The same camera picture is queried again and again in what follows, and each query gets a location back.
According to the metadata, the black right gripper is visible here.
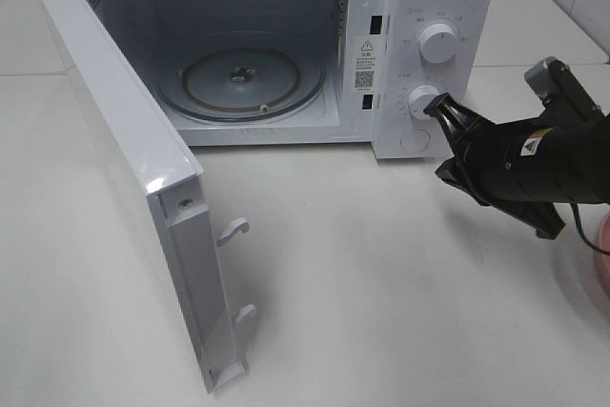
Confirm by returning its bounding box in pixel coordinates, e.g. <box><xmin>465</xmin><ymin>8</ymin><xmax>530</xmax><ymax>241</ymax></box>
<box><xmin>423</xmin><ymin>92</ymin><xmax>565</xmax><ymax>239</ymax></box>

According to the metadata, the round white door button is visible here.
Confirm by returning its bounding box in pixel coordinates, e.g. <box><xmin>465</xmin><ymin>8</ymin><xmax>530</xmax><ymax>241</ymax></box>
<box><xmin>400</xmin><ymin>129</ymin><xmax>431</xmax><ymax>153</ymax></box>

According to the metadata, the white timer knob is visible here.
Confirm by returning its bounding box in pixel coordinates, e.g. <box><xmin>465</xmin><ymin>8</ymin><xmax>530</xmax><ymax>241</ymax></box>
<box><xmin>407</xmin><ymin>85</ymin><xmax>440</xmax><ymax>120</ymax></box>

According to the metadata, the pink round plate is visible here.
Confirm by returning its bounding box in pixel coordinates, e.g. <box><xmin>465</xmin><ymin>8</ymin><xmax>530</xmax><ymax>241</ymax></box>
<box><xmin>594</xmin><ymin>214</ymin><xmax>610</xmax><ymax>295</ymax></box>

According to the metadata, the white microwave door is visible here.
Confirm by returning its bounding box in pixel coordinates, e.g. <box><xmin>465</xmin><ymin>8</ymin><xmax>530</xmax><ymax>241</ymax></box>
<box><xmin>41</xmin><ymin>0</ymin><xmax>256</xmax><ymax>391</ymax></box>

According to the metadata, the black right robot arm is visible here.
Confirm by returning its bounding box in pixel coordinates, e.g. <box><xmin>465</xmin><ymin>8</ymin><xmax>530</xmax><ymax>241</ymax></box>
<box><xmin>424</xmin><ymin>93</ymin><xmax>609</xmax><ymax>239</ymax></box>

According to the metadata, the upper white power knob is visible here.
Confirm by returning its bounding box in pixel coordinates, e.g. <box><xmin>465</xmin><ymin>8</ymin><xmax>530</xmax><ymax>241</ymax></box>
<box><xmin>417</xmin><ymin>22</ymin><xmax>458</xmax><ymax>64</ymax></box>

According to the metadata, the glass microwave turntable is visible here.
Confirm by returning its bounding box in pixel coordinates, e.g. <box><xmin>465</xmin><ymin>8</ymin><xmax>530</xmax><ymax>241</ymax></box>
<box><xmin>156</xmin><ymin>31</ymin><xmax>326</xmax><ymax>123</ymax></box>

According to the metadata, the white microwave oven body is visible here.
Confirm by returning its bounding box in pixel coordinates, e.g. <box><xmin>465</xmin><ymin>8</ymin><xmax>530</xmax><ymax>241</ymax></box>
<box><xmin>89</xmin><ymin>0</ymin><xmax>490</xmax><ymax>159</ymax></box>

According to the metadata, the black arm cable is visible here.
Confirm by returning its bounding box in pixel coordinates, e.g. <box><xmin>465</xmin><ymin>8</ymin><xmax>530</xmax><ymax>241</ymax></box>
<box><xmin>571</xmin><ymin>204</ymin><xmax>610</xmax><ymax>255</ymax></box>

